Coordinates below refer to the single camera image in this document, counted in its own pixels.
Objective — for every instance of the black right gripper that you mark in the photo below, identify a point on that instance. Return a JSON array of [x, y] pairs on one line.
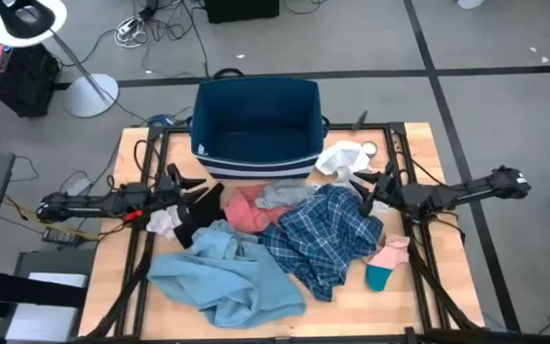
[[389, 193]]

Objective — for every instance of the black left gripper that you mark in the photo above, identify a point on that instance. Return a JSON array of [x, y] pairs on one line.
[[170, 191]]

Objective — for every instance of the black garment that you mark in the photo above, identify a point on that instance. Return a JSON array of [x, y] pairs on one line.
[[203, 210]]

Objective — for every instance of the white garment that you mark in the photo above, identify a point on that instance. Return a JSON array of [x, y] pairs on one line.
[[342, 160]]

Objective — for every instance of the small white cloth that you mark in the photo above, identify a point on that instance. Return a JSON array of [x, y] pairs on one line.
[[162, 222]]

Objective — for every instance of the coral pink garment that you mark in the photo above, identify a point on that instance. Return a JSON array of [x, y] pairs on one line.
[[246, 215]]

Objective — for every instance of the navy plaid shirt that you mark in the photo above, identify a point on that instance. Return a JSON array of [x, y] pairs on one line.
[[318, 239]]

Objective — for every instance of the light pink garment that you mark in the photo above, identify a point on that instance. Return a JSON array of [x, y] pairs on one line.
[[392, 255]]

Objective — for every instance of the grey garment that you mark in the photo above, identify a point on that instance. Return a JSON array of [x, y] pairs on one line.
[[284, 193]]

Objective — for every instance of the light blue denim shirt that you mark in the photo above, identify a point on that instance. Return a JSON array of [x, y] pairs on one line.
[[227, 282]]

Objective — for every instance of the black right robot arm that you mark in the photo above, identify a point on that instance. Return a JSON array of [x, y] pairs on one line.
[[471, 191]]

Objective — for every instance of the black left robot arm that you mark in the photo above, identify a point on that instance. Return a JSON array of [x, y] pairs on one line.
[[89, 205]]

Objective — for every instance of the tape roll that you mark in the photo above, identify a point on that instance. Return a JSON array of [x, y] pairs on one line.
[[375, 146]]

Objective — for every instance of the red connector clip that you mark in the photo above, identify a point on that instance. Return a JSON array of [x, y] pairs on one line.
[[134, 215]]

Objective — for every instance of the navy white striped fabric basket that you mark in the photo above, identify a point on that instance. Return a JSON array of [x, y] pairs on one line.
[[256, 114]]

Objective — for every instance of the grey power brick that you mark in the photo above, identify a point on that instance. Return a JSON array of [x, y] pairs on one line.
[[79, 185]]

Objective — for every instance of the white floor lamp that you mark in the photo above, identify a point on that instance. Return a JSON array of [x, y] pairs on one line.
[[91, 95]]

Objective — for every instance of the black power adapter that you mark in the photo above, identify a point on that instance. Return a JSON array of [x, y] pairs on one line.
[[60, 236]]

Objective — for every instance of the black box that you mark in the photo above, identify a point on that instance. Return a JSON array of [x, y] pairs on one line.
[[241, 9]]

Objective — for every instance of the black equipment case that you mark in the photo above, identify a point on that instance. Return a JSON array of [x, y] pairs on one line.
[[27, 81]]

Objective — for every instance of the grey and white cabinet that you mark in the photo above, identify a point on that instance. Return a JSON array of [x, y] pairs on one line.
[[46, 325]]

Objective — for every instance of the white round base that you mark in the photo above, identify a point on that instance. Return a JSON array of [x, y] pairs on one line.
[[470, 3]]

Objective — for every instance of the black metal table frame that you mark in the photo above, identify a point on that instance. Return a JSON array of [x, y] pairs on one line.
[[380, 126]]

